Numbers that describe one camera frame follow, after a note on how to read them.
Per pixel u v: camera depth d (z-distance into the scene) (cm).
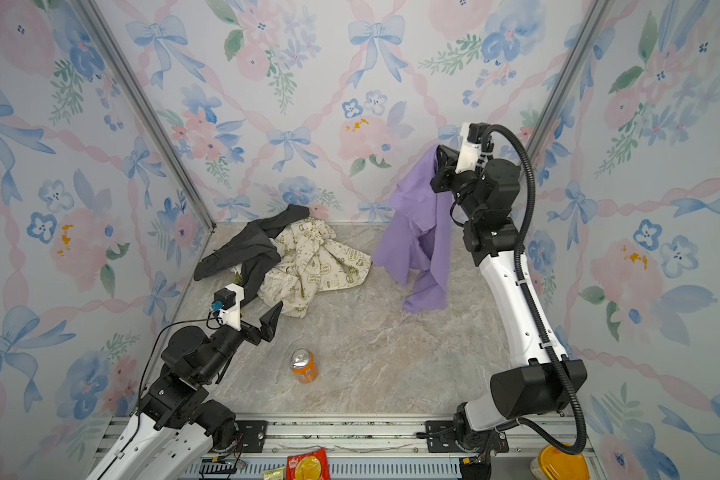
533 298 44
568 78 79
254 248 97
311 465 69
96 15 69
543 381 40
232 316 58
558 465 62
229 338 60
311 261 101
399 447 73
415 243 88
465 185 56
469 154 55
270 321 60
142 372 84
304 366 75
